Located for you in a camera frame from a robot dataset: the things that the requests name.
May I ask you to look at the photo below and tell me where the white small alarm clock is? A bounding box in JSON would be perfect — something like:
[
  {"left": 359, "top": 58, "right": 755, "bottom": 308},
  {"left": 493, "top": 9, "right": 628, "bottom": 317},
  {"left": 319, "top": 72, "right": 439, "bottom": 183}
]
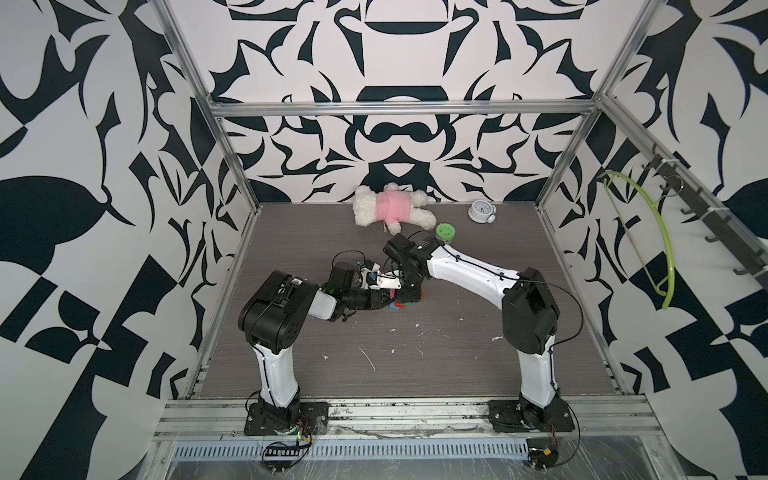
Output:
[{"left": 468, "top": 200, "right": 497, "bottom": 224}]

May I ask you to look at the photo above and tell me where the black hook rack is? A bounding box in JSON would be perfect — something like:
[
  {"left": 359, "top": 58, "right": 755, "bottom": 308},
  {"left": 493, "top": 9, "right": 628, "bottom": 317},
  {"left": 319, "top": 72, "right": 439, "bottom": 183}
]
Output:
[{"left": 644, "top": 143, "right": 767, "bottom": 290}]

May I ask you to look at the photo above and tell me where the aluminium cage frame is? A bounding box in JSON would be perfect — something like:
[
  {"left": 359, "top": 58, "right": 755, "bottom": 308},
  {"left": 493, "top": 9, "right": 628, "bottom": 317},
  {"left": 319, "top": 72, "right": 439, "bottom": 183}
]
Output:
[{"left": 155, "top": 1, "right": 767, "bottom": 479}]

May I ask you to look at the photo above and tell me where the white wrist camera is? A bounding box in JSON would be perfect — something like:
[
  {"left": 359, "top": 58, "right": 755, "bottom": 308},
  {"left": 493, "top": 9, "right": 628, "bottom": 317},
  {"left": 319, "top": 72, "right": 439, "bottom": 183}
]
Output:
[
  {"left": 358, "top": 260, "right": 380, "bottom": 290},
  {"left": 367, "top": 272, "right": 402, "bottom": 290}
]

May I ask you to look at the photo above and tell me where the white plush toy pink shirt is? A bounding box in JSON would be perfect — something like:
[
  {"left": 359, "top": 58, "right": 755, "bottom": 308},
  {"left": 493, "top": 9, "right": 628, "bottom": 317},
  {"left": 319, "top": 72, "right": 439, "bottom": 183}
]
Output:
[{"left": 352, "top": 183, "right": 437, "bottom": 235}]

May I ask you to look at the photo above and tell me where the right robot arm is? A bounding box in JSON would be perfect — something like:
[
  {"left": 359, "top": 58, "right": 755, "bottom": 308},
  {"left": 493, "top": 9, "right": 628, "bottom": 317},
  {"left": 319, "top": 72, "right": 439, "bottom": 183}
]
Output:
[{"left": 383, "top": 234, "right": 560, "bottom": 409}]

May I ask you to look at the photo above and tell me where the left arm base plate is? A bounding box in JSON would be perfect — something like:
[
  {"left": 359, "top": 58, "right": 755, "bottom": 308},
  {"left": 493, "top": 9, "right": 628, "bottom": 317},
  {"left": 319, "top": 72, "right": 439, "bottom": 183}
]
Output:
[{"left": 243, "top": 399, "right": 330, "bottom": 437}]

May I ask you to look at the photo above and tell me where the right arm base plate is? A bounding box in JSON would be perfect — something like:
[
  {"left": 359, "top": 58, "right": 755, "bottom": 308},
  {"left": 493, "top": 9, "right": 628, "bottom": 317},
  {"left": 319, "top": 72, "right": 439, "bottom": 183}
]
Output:
[{"left": 487, "top": 395, "right": 576, "bottom": 433}]

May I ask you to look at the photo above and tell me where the green hoop on wall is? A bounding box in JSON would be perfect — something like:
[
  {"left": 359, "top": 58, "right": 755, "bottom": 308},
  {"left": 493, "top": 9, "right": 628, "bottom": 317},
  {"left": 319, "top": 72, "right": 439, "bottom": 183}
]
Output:
[{"left": 599, "top": 170, "right": 677, "bottom": 311}]

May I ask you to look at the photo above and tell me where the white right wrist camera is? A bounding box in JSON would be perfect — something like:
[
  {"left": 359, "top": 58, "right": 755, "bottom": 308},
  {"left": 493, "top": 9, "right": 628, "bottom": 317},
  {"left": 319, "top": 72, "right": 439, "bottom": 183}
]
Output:
[{"left": 367, "top": 272, "right": 402, "bottom": 290}]

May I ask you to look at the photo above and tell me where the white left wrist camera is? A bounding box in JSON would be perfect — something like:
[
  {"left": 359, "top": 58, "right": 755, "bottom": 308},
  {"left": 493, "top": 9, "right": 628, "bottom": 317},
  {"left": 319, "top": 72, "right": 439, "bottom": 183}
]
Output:
[{"left": 358, "top": 260, "right": 380, "bottom": 290}]

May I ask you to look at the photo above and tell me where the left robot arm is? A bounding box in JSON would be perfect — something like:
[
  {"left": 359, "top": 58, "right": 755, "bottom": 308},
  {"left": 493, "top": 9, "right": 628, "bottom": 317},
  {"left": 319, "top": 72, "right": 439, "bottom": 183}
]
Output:
[{"left": 238, "top": 262, "right": 402, "bottom": 410}]

